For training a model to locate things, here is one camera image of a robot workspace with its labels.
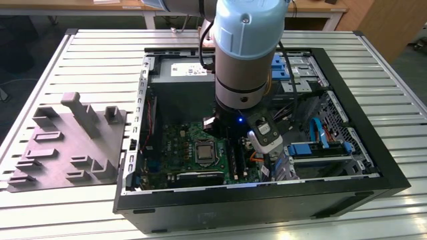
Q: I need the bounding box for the silver CPU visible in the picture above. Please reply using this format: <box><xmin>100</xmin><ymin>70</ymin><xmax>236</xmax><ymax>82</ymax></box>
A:
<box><xmin>194</xmin><ymin>144</ymin><xmax>216</xmax><ymax>161</ymax></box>

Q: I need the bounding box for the CPU socket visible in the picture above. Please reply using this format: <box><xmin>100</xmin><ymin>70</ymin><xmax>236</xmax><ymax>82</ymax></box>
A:
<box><xmin>192</xmin><ymin>139</ymin><xmax>220</xmax><ymax>167</ymax></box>

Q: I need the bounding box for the green motherboard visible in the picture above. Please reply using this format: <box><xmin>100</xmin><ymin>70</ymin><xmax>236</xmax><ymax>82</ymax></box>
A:
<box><xmin>132</xmin><ymin>119</ymin><xmax>264</xmax><ymax>187</ymax></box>

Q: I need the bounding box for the grey power supply unit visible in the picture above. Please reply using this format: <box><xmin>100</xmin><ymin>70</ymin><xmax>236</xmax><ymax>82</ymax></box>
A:
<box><xmin>148</xmin><ymin>57</ymin><xmax>217</xmax><ymax>123</ymax></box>

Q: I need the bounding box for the black graphics card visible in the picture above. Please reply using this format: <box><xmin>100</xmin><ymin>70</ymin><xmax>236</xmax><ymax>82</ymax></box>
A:
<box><xmin>176</xmin><ymin>171</ymin><xmax>225</xmax><ymax>187</ymax></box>

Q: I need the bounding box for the hard disk in blue carrier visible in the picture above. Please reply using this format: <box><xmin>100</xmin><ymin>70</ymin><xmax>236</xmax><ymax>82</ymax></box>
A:
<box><xmin>287</xmin><ymin>141</ymin><xmax>352</xmax><ymax>158</ymax></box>

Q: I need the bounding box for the blue optical bay latch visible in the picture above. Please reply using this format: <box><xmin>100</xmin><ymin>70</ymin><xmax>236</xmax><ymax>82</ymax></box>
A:
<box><xmin>271</xmin><ymin>54</ymin><xmax>288</xmax><ymax>81</ymax></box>

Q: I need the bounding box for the metal optical drive cage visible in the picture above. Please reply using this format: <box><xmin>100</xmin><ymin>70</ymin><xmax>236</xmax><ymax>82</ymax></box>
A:
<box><xmin>271</xmin><ymin>53</ymin><xmax>329</xmax><ymax>108</ymax></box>

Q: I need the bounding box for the metal disk bay cage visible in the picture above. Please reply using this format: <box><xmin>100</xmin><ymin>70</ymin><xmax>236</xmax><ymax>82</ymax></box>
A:
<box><xmin>283</xmin><ymin>141</ymin><xmax>381</xmax><ymax>181</ymax></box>

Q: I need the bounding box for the black open PC case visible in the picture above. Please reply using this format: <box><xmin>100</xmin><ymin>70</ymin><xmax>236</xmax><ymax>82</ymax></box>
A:
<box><xmin>112</xmin><ymin>46</ymin><xmax>412</xmax><ymax>235</ymax></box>

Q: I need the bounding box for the grey parts rack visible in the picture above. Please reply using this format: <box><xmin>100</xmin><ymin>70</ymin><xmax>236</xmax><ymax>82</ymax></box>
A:
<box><xmin>5</xmin><ymin>91</ymin><xmax>132</xmax><ymax>193</ymax></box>

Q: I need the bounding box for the wooden cabinet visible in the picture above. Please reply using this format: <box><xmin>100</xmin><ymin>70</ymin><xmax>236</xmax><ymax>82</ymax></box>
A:
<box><xmin>343</xmin><ymin>0</ymin><xmax>427</xmax><ymax>63</ymax></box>

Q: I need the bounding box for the black chair base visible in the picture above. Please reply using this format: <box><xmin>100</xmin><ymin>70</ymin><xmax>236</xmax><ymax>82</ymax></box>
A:
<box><xmin>405</xmin><ymin>34</ymin><xmax>427</xmax><ymax>52</ymax></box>

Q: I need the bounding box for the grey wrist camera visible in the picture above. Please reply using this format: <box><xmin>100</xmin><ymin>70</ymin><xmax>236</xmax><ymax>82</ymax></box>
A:
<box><xmin>245</xmin><ymin>117</ymin><xmax>284</xmax><ymax>154</ymax></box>

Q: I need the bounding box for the orange wire bundle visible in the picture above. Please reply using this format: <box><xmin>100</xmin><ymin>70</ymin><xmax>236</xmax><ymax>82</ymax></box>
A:
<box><xmin>249</xmin><ymin>151</ymin><xmax>268</xmax><ymax>166</ymax></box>

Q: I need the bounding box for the black cable bundle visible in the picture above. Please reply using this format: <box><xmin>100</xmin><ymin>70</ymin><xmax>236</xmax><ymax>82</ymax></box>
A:
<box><xmin>269</xmin><ymin>92</ymin><xmax>321</xmax><ymax>131</ymax></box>

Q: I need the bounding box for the black camera cable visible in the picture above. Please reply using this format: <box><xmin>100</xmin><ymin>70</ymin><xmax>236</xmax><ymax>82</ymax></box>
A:
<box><xmin>277</xmin><ymin>41</ymin><xmax>299</xmax><ymax>126</ymax></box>

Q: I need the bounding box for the blue SATA cable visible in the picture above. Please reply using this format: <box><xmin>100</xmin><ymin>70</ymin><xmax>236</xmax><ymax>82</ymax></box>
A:
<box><xmin>308</xmin><ymin>117</ymin><xmax>331</xmax><ymax>148</ymax></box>

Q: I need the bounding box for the wooden desk white frame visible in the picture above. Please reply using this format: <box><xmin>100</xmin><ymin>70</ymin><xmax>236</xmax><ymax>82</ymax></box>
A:
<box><xmin>0</xmin><ymin>0</ymin><xmax>349</xmax><ymax>32</ymax></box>

